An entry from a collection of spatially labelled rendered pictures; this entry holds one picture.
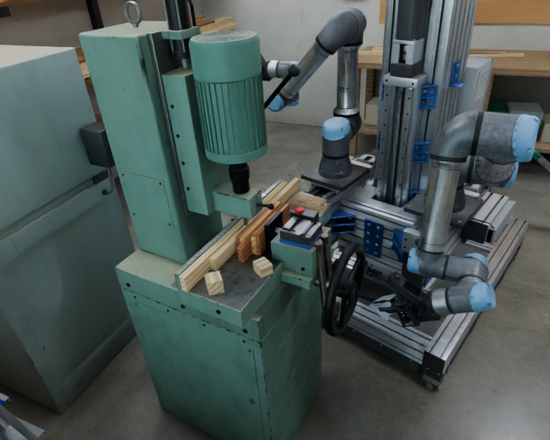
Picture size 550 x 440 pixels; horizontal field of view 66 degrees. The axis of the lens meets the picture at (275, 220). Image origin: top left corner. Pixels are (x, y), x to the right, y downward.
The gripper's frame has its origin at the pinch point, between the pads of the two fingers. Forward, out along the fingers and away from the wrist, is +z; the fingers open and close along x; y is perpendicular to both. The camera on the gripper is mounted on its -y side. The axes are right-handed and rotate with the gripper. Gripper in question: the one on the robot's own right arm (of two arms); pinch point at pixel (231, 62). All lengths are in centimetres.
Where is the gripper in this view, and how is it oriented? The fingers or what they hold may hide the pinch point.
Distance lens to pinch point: 215.1
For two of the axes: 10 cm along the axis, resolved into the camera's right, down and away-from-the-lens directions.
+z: -9.0, -1.9, 4.0
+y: 1.2, 7.6, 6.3
